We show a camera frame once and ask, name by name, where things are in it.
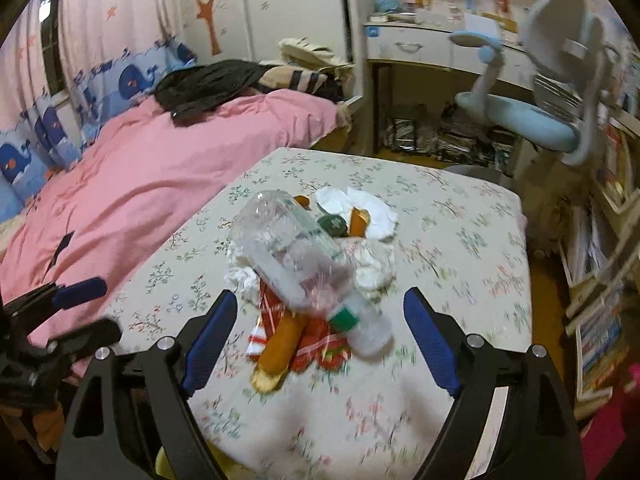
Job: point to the floral tablecloth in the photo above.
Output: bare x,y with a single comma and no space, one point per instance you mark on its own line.
450,240

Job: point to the person's left hand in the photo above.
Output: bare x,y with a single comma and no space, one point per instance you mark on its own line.
47,427

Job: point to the dark window frame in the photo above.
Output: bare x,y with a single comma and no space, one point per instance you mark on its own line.
50,50

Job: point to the magenta bag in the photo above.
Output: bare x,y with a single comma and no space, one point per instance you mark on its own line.
615,420

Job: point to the blue grey desk chair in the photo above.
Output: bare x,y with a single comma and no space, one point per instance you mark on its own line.
530,120

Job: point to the orange tree wall sticker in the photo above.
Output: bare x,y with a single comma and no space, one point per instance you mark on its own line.
206,15

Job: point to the red striped wrapper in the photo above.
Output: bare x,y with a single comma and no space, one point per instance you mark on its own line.
311,345

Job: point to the white paper stack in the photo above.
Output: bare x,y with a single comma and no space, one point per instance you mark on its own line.
480,23

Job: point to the white tissue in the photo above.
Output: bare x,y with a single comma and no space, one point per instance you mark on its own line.
340,200
242,280

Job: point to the white desk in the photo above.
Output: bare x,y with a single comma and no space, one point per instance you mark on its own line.
372,105

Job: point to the pink curtain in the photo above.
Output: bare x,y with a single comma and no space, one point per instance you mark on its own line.
100,10

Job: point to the beige navy striped cloth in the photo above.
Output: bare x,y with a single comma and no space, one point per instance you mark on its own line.
300,80

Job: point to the blue toy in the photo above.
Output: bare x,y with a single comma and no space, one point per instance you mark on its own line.
387,4

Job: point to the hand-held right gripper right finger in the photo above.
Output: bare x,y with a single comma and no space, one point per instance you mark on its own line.
430,345

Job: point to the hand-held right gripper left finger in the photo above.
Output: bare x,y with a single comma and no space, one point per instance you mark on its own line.
210,345

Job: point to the blue whale print padding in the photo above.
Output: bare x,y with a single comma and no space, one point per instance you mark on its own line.
130,77

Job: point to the small orange wrapper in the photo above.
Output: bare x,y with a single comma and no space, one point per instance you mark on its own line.
359,221

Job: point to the black jacket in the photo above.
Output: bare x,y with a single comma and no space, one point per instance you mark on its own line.
210,85

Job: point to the white desk drawer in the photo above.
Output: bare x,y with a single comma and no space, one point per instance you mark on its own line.
407,46
510,62

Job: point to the flat white tissue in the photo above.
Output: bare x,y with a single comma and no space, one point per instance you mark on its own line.
340,200

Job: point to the white canvas bag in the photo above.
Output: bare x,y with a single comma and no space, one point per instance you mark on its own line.
302,50

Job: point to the yellow plastic bucket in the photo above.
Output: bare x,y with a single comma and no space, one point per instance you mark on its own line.
162,467

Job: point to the clear plastic bottle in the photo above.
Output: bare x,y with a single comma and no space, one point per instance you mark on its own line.
295,260

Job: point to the pink duvet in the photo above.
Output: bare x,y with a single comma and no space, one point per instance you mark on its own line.
150,185

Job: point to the pile of magazines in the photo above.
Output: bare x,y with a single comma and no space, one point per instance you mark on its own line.
450,140

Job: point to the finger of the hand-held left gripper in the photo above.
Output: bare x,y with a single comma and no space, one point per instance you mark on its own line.
80,291
85,337

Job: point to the orange carrot toy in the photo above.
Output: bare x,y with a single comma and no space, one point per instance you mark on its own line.
302,201

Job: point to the white plastic wrap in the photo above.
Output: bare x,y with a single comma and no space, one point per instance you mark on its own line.
372,270

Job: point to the white book rack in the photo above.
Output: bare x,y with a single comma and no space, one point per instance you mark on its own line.
600,310

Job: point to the white wardrobe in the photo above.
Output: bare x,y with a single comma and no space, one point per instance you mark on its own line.
300,0

